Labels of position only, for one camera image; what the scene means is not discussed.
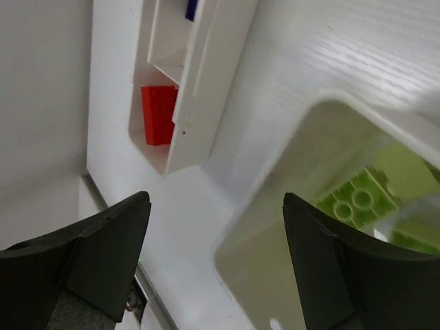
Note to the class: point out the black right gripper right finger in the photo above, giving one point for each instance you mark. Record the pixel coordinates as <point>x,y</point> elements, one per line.
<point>347,279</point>

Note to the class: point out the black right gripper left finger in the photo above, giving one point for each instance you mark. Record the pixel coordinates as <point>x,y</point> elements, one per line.
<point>77,277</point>

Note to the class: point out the small lime lego brick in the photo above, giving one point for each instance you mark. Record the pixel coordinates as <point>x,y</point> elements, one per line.
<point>360,201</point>

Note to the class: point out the lime lego brick from cluster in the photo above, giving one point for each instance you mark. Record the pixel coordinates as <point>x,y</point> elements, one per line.
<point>416,235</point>

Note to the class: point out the lime rounded lego brick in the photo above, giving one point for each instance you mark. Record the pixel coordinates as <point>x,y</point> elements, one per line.
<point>407,174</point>

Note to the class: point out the red lego brick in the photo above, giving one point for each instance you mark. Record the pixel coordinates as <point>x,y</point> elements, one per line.
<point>158,103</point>

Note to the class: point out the purple lego brick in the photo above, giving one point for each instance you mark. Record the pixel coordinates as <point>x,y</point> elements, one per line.
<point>191,8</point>

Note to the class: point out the white right sorting tray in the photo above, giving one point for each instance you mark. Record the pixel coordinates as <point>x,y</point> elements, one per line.
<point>338,136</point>

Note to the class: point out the white sorting tray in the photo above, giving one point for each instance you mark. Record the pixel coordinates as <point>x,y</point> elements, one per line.
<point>338,136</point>
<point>200,58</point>

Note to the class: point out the white left sorting tray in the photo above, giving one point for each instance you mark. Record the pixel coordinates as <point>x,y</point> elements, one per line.
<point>200,58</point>

